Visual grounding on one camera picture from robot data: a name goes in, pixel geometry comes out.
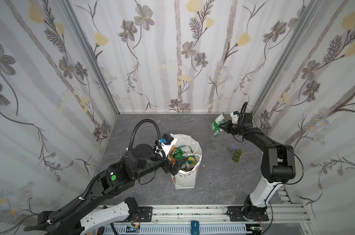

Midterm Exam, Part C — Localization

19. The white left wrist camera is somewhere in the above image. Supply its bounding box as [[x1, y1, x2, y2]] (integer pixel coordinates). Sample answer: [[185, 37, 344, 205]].
[[154, 133, 177, 161]]

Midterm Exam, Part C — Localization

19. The grey blue block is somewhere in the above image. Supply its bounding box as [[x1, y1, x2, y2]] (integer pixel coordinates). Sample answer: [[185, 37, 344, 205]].
[[226, 144, 237, 152]]

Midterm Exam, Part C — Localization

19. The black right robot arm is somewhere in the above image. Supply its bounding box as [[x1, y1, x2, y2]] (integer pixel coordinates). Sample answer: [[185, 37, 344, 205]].
[[218, 101, 299, 221]]

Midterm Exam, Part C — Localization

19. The aluminium rail base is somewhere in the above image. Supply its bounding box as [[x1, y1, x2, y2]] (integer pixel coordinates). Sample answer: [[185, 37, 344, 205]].
[[77, 205, 310, 235]]

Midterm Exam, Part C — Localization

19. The green yellow snack packet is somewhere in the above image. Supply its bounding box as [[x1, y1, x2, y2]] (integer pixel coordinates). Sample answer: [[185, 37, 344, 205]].
[[171, 146, 193, 160]]

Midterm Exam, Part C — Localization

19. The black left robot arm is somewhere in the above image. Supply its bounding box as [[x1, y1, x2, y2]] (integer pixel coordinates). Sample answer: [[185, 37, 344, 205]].
[[24, 118, 187, 235]]

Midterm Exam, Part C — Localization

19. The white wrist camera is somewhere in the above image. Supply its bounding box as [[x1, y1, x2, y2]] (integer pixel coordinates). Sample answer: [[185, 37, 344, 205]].
[[230, 111, 244, 124], [154, 133, 177, 161]]

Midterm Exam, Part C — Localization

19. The green block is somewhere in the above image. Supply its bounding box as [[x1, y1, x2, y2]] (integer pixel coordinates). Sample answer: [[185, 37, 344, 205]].
[[232, 149, 242, 163]]

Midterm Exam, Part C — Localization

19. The cartoon animal paper bag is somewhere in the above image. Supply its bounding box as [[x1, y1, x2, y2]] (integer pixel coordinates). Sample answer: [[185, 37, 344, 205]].
[[169, 134, 202, 190]]

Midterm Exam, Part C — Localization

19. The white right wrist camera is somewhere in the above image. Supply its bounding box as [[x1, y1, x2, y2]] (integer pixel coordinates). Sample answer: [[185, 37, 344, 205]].
[[230, 111, 244, 124]]

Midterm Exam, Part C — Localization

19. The blue clip on rail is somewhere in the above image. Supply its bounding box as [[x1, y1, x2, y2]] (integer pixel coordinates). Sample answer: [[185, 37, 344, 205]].
[[191, 221, 200, 235]]

